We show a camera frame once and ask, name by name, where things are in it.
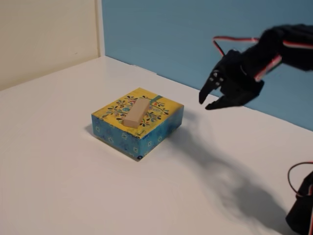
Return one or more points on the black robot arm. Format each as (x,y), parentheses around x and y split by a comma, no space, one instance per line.
(293,56)

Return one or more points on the wooden Jenga block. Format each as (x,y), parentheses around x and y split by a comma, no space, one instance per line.
(135,112)

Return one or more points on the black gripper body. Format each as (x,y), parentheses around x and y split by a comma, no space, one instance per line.
(233,84)

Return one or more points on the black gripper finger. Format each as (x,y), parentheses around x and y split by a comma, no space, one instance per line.
(211,82)
(227,101)

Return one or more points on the yellow and blue floral box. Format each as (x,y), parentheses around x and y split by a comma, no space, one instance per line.
(159,117)

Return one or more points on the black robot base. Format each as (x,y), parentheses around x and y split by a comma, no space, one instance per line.
(302,218)

